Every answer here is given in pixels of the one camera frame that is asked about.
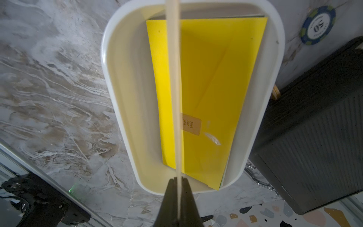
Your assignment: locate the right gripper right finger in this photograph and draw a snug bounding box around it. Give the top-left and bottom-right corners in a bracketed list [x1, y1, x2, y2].
[180, 177, 204, 227]

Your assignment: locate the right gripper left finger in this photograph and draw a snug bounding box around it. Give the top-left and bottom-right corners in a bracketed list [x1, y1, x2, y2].
[153, 178, 179, 227]

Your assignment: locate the white storage box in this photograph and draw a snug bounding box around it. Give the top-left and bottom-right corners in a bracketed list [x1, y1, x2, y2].
[101, 1, 285, 195]

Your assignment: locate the yellow envelope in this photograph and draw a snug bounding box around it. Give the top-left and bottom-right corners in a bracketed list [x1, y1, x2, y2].
[146, 16, 268, 191]

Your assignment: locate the tan envelope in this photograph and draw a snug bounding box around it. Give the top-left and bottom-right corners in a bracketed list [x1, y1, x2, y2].
[165, 1, 182, 219]

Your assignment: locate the black case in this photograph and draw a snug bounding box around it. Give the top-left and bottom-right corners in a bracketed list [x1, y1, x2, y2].
[249, 37, 363, 215]

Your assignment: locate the gold wax stamp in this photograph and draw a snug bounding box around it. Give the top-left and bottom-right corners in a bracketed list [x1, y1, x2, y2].
[270, 85, 281, 100]

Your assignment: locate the poker chip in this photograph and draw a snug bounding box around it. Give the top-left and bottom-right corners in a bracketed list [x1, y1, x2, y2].
[299, 6, 336, 45]

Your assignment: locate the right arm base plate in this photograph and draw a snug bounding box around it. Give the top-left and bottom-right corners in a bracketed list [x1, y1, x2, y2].
[1, 174, 91, 227]

